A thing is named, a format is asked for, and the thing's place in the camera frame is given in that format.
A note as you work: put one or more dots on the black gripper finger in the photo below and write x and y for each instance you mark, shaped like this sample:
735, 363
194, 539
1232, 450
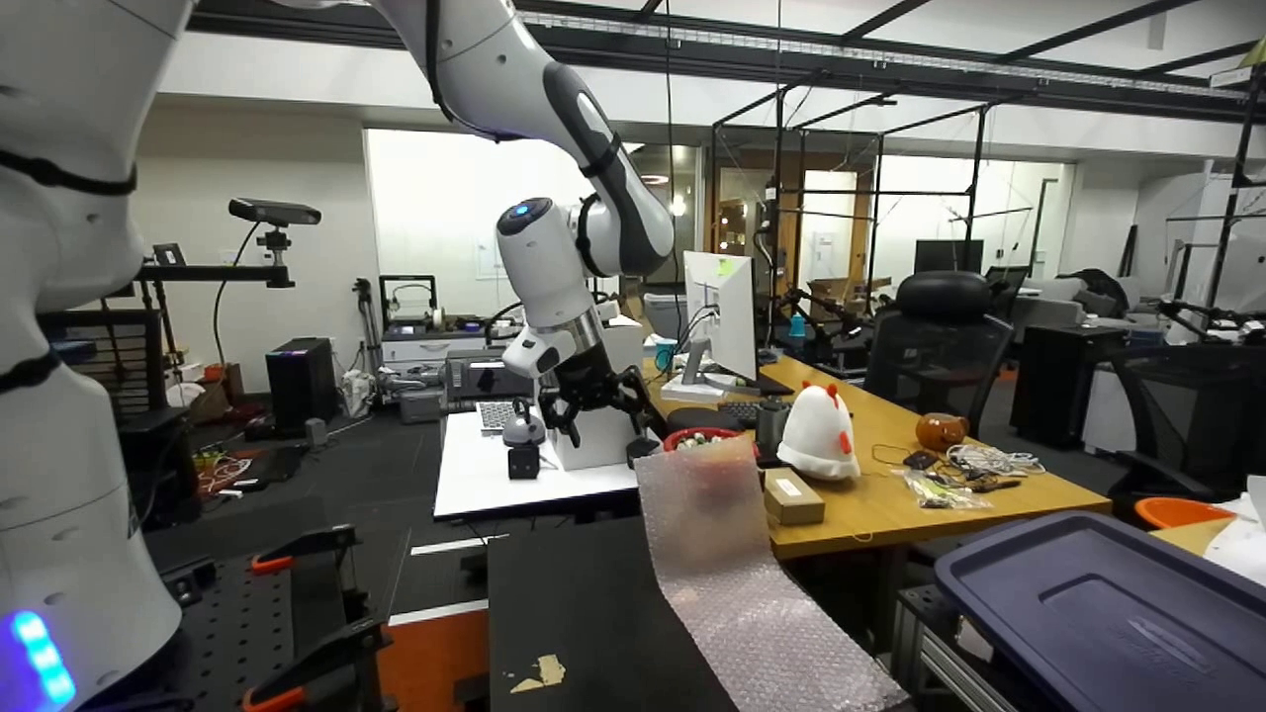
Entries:
621, 418
565, 419

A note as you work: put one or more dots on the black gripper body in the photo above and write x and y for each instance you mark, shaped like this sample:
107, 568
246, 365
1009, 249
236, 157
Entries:
586, 384

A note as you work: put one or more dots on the clear bubble wrap sheet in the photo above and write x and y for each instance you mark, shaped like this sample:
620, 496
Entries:
776, 635

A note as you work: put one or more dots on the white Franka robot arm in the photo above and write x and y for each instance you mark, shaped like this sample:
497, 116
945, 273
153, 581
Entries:
64, 461

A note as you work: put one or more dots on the large white box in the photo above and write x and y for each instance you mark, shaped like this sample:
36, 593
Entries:
604, 452

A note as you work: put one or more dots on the gray printer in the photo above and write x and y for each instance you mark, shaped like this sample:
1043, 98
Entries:
482, 380

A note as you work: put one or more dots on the red patterned bowl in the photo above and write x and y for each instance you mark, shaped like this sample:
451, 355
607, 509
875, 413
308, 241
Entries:
714, 439

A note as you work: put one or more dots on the white table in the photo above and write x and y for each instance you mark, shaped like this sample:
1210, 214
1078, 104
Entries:
475, 479

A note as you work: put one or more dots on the white computer monitor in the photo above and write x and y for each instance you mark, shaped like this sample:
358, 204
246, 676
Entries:
722, 318

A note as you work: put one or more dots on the black cup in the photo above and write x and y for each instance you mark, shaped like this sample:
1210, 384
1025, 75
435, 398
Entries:
774, 419

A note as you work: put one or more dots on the tan black small box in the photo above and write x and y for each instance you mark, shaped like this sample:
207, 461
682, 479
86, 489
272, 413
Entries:
794, 498

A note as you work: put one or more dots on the tan cardboard scrap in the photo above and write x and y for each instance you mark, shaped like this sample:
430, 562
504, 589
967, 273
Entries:
545, 674

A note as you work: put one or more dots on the black computer tower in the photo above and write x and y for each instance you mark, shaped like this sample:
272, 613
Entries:
304, 380

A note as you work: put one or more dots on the wooden desk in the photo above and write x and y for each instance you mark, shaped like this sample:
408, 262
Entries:
884, 509

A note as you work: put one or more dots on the black orange clamp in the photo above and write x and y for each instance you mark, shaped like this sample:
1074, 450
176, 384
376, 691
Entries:
308, 543
317, 666

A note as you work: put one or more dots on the brown bowl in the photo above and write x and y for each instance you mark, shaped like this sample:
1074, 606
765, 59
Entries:
941, 432

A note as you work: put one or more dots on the black office chair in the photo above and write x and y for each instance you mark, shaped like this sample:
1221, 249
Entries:
937, 340

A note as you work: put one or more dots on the pile of snack packets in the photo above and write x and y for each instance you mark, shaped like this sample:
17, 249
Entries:
967, 473

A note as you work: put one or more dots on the black computer monitor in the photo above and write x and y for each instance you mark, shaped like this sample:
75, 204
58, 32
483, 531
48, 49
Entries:
947, 253

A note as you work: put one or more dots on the black metal rack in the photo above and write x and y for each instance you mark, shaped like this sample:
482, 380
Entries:
199, 273

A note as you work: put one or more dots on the black metal cart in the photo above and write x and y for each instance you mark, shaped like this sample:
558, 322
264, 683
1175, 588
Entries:
945, 655

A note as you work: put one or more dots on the dark blue storage bin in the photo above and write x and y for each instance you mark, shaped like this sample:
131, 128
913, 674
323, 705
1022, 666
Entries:
1111, 613

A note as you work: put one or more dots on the orange bowl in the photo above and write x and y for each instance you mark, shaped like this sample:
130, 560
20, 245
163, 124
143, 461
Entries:
1175, 512

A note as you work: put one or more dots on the white paper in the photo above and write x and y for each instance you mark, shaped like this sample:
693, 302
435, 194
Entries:
1240, 539

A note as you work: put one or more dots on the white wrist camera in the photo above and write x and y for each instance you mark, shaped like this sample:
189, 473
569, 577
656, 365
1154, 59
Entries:
526, 348

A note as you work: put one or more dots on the black frame 3D printer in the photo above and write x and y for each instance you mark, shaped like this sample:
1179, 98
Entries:
406, 306

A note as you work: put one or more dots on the black camera on stand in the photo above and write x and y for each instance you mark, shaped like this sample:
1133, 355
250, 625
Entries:
276, 211

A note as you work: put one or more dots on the black overhead metal frame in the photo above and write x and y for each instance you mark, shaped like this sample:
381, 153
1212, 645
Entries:
923, 82

